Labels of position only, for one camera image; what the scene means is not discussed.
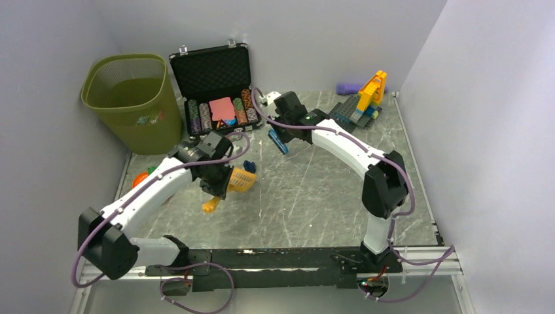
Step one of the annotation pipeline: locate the orange ring toy with bricks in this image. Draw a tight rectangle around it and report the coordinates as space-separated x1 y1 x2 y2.
132 167 156 188

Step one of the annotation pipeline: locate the black poker chip case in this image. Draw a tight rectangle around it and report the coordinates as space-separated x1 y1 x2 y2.
168 39 263 139

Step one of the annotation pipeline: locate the dark blue paper scrap far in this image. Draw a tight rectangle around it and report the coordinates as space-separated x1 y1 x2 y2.
243 160 257 173

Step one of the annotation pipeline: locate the olive green mesh wastebasket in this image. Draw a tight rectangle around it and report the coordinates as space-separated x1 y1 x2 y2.
81 54 183 155

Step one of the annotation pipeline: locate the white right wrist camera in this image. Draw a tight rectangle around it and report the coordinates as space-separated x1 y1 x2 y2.
261 91 281 111

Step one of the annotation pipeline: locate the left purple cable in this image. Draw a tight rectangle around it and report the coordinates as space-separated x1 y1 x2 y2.
70 130 251 314

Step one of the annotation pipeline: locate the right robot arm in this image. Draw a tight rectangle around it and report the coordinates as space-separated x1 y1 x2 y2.
262 92 410 272

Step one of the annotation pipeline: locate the blue hand brush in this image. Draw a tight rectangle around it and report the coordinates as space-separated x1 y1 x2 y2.
268 129 289 154

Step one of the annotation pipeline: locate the pink card deck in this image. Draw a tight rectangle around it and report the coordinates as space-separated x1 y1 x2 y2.
208 97 236 122

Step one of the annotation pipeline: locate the orange slotted plastic scoop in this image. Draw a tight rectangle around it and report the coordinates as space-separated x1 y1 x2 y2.
202 167 257 213

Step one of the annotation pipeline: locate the black base bar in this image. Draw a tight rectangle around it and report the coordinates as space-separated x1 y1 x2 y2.
145 246 403 292

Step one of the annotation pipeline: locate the yellow brick toy tower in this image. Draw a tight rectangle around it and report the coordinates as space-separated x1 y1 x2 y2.
349 70 387 122

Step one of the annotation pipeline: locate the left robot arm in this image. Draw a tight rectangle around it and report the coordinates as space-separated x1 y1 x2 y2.
78 131 233 280

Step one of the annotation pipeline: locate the grey brick baseplate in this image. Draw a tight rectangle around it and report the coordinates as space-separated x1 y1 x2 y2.
329 95 382 132

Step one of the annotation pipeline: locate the purple cylinder toy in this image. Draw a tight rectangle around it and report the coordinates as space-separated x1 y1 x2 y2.
336 83 364 96

